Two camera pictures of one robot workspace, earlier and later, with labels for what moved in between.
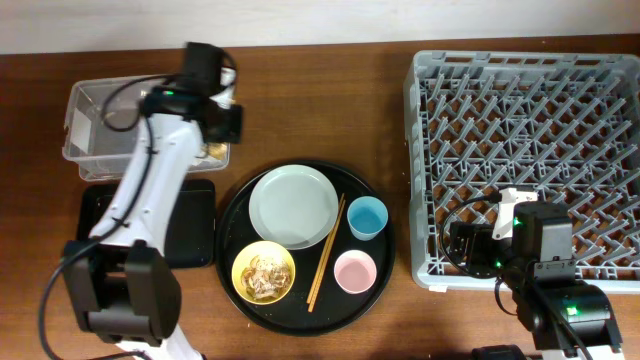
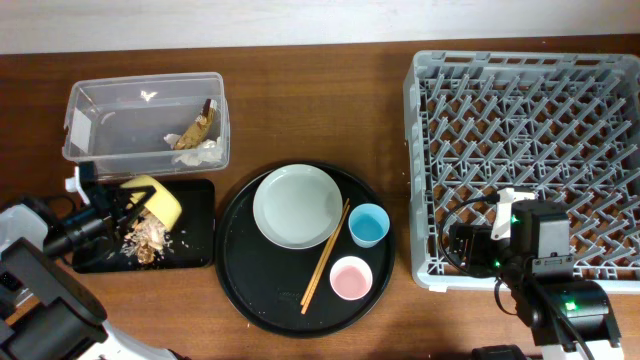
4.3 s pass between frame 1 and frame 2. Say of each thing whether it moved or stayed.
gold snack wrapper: moved
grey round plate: stayed
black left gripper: moved
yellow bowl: moved
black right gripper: stayed
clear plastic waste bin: stayed
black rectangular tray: stayed
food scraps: moved
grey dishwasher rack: stayed
